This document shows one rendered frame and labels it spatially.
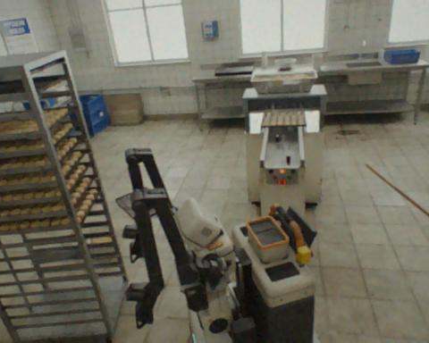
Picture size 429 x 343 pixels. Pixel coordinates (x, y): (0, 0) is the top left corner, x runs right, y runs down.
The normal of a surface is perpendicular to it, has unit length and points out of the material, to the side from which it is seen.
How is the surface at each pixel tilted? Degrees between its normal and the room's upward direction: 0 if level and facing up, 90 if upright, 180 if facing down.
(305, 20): 90
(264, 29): 90
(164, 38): 90
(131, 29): 90
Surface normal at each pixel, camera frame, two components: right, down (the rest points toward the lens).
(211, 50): -0.17, 0.45
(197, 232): 0.27, 0.40
